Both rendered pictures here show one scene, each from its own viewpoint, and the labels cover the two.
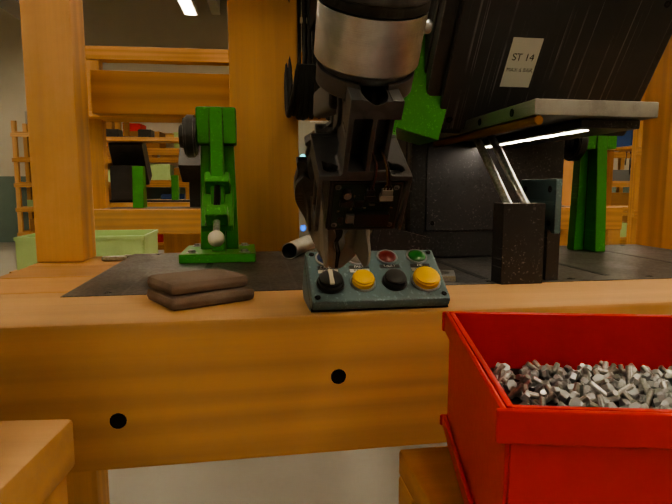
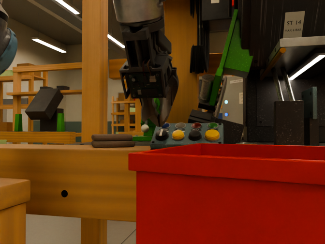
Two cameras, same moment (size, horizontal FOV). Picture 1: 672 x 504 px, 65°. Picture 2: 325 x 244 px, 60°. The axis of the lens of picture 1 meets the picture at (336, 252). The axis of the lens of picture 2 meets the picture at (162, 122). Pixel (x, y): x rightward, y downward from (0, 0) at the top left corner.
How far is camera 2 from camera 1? 0.23 m
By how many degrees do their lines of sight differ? 23
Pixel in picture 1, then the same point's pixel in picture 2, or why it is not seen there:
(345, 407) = not seen: hidden behind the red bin
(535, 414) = (143, 155)
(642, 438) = (193, 169)
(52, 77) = (92, 63)
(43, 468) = (8, 192)
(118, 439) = (64, 202)
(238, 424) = (113, 202)
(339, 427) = not seen: hidden behind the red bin
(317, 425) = not seen: hidden behind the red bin
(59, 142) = (93, 90)
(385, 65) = (136, 15)
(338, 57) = (119, 15)
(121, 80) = (121, 63)
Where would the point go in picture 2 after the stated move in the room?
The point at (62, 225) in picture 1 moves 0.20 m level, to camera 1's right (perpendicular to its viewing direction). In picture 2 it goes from (92, 126) to (131, 126)
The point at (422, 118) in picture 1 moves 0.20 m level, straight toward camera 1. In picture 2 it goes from (239, 61) to (213, 42)
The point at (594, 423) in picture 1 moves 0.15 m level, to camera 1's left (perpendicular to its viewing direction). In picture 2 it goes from (169, 160) to (45, 154)
